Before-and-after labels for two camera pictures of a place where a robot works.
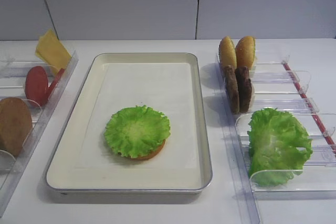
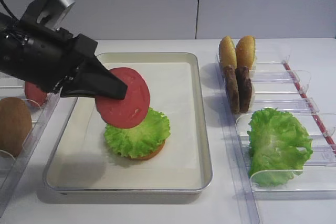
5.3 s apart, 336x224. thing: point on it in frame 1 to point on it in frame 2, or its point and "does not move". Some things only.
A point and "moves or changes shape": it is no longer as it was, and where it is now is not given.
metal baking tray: (172, 83) does not move
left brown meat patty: (230, 79) does not move
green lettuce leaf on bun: (136, 131) does not move
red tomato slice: (52, 87) moves or changes shape
